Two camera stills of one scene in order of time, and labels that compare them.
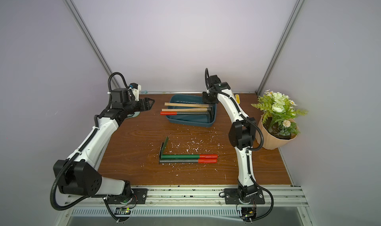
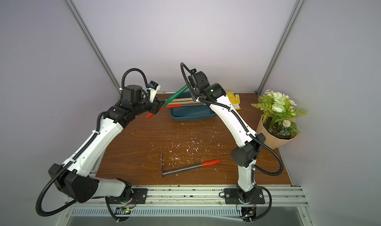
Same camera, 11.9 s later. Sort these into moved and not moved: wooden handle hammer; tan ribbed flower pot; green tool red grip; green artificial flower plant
Moved: green tool red grip; wooden handle hammer
Not moved: green artificial flower plant; tan ribbed flower pot
